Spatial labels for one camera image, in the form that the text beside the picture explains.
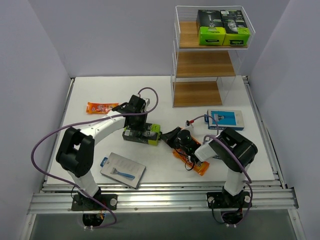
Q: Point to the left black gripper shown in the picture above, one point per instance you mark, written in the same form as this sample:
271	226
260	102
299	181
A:
136	122

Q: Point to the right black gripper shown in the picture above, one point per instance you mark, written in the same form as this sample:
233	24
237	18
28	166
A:
172	137

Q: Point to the small black green razor box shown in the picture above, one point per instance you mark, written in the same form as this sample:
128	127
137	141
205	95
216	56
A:
149	134

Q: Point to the black green razor pack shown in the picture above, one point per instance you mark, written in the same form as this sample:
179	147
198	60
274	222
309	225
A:
210	28

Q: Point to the tall green black razor box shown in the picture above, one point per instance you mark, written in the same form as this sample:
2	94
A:
237	32

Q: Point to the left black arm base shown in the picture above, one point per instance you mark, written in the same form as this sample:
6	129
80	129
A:
83	203

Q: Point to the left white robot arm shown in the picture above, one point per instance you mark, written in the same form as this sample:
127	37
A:
76	150

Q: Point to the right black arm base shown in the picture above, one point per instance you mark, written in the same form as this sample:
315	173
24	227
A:
223	200

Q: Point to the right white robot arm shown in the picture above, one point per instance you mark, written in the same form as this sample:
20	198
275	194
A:
236	152

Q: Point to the orange razor bag lower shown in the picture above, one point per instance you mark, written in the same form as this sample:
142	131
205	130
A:
202	168

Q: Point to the orange razor bag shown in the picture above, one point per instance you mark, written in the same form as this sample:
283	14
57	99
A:
100	108
202	168

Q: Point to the orange razor bag far left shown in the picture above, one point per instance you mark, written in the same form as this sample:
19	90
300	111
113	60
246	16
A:
100	108

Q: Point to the blue white razor box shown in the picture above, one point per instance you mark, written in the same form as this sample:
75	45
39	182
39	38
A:
221	119

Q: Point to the grey box blue razor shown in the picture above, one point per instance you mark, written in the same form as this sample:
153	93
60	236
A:
123	170

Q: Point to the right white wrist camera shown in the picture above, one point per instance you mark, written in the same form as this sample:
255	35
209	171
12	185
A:
189	126

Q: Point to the white wire wooden shelf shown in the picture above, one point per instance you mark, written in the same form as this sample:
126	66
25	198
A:
203	75

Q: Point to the aluminium mounting rail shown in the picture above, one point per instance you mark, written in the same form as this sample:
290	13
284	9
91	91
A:
163	197

